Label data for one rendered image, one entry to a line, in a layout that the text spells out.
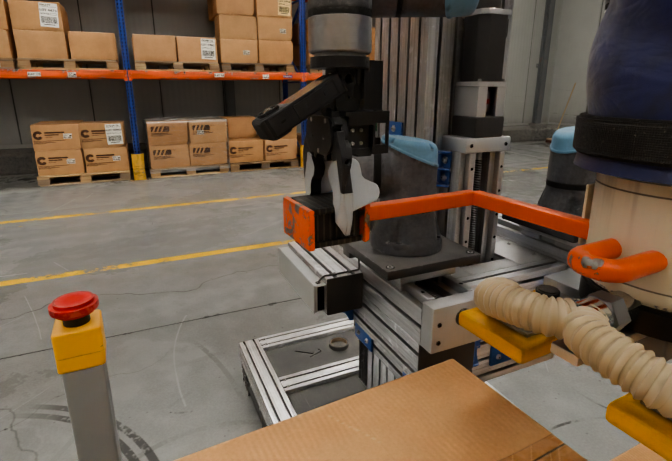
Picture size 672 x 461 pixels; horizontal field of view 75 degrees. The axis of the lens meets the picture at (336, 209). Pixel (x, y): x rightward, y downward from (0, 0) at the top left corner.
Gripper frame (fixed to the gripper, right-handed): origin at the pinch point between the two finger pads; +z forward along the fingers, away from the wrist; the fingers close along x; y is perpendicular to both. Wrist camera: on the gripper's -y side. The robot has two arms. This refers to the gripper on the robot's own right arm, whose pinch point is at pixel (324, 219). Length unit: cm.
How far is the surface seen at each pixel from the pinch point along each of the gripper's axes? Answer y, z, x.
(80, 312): -30.7, 17.0, 23.6
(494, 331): 13.5, 10.9, -17.2
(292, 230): -4.2, 1.1, 1.0
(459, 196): 21.8, -0.9, -1.0
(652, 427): 13.5, 10.9, -34.2
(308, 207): -3.3, -2.6, -2.3
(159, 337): -11, 119, 193
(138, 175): 12, 108, 671
